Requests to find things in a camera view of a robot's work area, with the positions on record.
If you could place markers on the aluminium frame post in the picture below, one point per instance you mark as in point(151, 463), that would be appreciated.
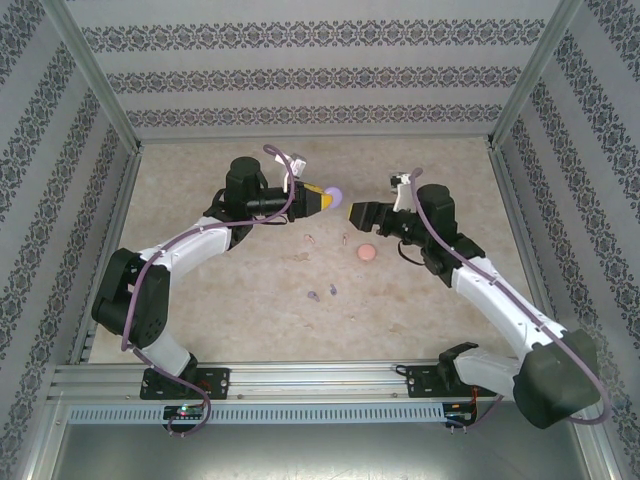
point(101, 80)
point(35, 462)
point(597, 455)
point(529, 75)

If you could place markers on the purple earbud charging case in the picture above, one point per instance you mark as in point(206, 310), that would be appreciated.
point(337, 196)

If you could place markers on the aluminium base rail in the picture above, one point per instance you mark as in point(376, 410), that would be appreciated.
point(310, 382)

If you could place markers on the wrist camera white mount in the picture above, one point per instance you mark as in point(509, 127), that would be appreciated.
point(299, 163)
point(402, 197)

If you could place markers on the aluminium side rail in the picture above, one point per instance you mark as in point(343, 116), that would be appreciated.
point(511, 200)
point(116, 225)

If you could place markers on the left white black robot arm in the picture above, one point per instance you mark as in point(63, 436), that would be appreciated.
point(200, 247)

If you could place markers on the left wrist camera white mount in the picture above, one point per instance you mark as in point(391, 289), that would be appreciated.
point(299, 163)

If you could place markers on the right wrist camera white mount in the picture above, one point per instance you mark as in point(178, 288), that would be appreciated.
point(402, 197)

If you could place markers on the grey metal panel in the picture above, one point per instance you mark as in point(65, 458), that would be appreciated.
point(320, 455)

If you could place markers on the pink earbud charging case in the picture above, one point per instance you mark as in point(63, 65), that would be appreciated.
point(366, 252)

